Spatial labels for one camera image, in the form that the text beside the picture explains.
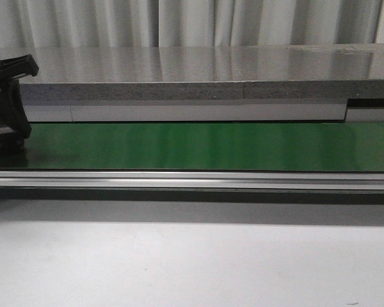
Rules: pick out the green conveyor belt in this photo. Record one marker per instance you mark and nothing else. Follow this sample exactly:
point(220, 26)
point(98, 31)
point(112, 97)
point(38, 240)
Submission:
point(311, 147)

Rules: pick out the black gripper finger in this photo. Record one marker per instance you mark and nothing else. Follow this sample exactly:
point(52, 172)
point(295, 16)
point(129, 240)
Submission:
point(14, 68)
point(14, 125)

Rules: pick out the white conveyor back rail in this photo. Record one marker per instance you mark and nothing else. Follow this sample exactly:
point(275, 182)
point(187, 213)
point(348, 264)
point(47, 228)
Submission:
point(242, 110)

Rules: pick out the white pleated curtain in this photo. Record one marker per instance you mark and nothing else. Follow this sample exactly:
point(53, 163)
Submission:
point(188, 23)

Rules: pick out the grey stone counter slab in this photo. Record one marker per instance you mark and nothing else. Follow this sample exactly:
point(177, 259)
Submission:
point(203, 73)

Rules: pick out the aluminium conveyor front rail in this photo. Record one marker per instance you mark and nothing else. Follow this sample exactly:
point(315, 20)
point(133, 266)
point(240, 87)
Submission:
point(234, 180)

